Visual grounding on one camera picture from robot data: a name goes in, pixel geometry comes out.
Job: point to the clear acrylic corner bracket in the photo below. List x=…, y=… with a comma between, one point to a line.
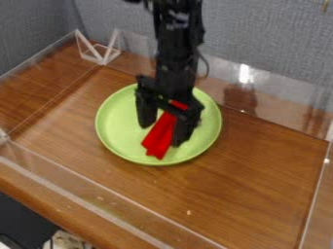
x=101, y=54

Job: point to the black box under table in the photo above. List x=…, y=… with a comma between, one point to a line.
x=22, y=225

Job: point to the clear acrylic enclosure wall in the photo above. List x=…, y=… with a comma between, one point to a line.
x=256, y=192

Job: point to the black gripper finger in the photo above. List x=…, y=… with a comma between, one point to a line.
x=186, y=122
x=146, y=108

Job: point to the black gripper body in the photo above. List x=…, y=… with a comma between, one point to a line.
x=172, y=87

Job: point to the light green plate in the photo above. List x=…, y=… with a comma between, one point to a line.
x=121, y=134

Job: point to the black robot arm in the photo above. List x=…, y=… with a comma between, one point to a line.
x=180, y=34

